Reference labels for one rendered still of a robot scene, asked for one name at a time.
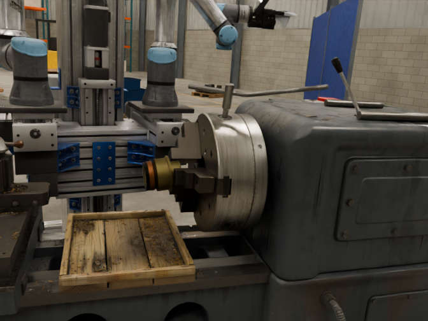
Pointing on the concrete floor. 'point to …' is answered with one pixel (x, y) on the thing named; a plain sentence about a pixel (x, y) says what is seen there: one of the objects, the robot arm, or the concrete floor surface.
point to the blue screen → (333, 49)
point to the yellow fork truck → (49, 45)
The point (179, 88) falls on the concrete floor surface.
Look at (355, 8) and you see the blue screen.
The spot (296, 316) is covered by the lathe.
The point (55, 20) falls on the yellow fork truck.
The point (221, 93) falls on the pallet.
